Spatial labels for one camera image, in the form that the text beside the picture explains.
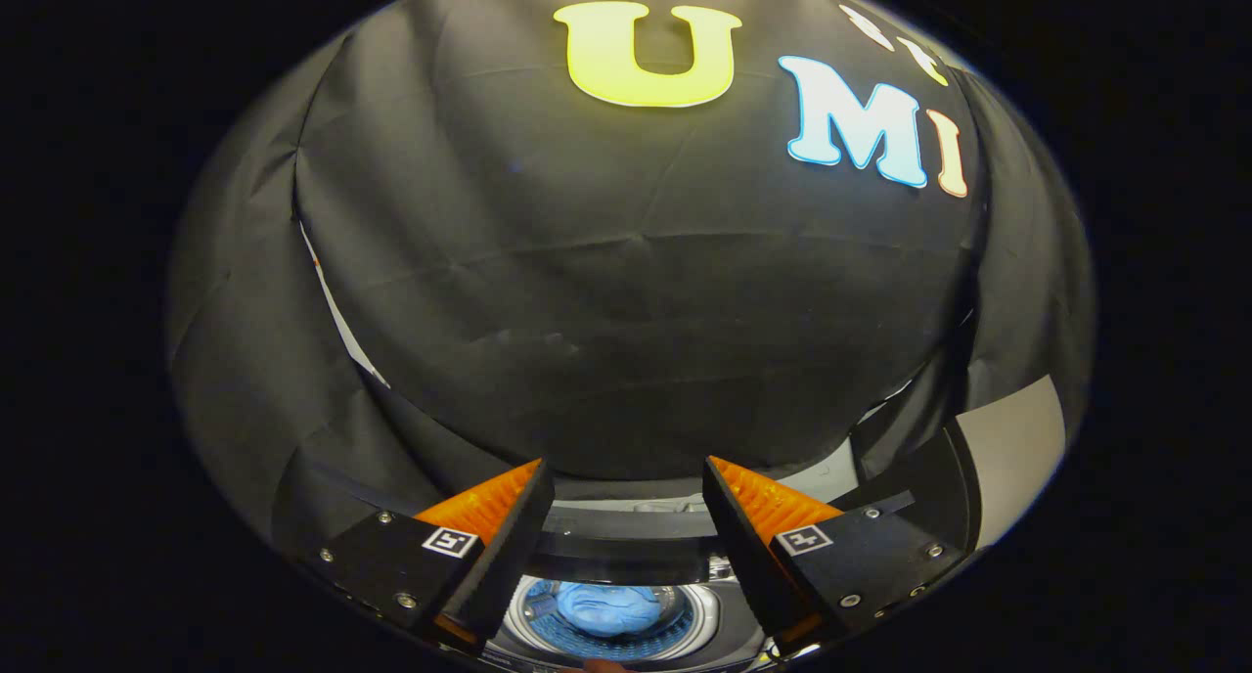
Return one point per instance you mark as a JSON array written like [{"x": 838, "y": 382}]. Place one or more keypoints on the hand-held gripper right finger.
[{"x": 738, "y": 546}]

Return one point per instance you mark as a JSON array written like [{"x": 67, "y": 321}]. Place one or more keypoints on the grey cabinet with black top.
[{"x": 1017, "y": 458}]

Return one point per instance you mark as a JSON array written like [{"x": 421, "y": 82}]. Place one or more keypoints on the grey washing machine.
[{"x": 704, "y": 619}]

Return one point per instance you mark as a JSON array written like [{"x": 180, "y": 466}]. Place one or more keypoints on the light blue shirt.
[{"x": 608, "y": 609}]

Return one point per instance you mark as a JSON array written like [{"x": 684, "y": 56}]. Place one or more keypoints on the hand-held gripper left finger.
[{"x": 514, "y": 546}]

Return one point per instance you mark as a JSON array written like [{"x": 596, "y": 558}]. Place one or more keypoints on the black backdrop cloth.
[{"x": 626, "y": 311}]

